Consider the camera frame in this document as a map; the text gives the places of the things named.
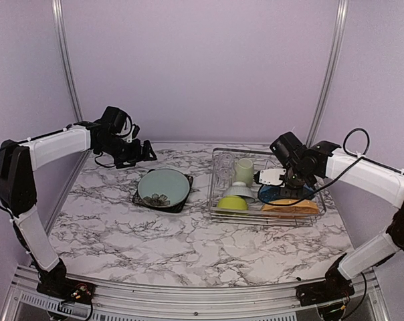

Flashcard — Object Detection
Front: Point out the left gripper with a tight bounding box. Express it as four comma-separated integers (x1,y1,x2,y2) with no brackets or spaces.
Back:
98,134,157,169

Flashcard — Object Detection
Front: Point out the orange polka dot plate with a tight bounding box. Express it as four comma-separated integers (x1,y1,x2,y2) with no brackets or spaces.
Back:
261,199,320,215

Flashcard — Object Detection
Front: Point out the blue polka dot plate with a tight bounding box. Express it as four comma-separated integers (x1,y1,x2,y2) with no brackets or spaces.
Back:
258,185,314,202

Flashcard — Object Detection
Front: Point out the light green round plate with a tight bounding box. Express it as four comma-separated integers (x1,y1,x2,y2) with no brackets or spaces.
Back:
137,169,190,207

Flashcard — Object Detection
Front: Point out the black floral square plate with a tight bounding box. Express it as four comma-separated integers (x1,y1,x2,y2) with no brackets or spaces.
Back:
132,169,193,213

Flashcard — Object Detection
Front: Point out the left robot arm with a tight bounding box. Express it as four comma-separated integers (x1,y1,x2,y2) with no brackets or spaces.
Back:
0,106,157,298

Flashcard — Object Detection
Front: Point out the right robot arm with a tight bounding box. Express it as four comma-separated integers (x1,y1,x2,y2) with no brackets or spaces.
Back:
270,132,404,300

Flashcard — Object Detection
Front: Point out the pale green mug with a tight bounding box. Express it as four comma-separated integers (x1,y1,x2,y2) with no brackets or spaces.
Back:
234,158,254,187

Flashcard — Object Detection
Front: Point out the white patterned bowl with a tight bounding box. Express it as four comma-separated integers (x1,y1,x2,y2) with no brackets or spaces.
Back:
223,181,256,203

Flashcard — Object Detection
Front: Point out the lime green bowl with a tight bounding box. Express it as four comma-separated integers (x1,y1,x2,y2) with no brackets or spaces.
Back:
215,195,248,215

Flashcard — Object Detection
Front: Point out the clear glass blue flower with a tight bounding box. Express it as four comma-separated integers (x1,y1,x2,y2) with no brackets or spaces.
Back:
214,167,233,189

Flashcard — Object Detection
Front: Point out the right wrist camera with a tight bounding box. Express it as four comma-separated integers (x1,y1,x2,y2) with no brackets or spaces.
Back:
254,168,286,187

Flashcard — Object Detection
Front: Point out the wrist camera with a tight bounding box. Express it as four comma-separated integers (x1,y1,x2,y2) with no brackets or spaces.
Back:
254,168,286,187
122,124,140,143

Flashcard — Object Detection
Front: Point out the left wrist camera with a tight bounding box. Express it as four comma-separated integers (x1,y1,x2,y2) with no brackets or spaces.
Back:
122,124,140,143

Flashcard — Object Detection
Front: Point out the metal wire dish rack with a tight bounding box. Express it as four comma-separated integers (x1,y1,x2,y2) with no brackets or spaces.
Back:
207,147,326,227

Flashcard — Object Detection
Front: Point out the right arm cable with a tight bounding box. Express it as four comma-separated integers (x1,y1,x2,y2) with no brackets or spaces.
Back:
257,128,371,205

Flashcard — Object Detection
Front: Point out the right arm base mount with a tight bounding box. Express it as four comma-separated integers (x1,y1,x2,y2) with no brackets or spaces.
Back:
296,278,355,306

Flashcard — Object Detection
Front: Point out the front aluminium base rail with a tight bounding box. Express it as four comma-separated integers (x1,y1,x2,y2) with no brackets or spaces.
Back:
0,266,389,320

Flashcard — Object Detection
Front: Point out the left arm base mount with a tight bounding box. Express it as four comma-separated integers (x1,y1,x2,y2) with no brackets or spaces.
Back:
37,278,95,305

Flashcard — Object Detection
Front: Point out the left aluminium frame post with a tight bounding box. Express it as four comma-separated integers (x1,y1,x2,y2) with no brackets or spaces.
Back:
52,0,83,122

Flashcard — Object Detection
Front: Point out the aluminium frame post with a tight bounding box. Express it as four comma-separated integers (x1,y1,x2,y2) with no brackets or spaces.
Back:
52,0,83,122
306,0,349,146

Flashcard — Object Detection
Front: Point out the right aluminium frame post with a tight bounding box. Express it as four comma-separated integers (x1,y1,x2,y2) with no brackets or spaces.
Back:
306,0,349,146

